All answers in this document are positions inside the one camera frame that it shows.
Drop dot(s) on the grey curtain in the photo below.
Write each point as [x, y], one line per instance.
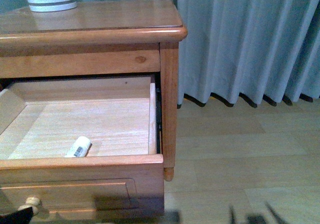
[256, 48]

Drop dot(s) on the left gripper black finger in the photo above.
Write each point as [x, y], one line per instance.
[23, 216]

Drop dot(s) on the white medicine bottle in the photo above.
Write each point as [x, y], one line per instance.
[79, 148]

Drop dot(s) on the drawer wooden knob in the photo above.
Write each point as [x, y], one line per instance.
[33, 203]

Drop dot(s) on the wooden nightstand cabinet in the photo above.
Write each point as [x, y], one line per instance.
[100, 38]

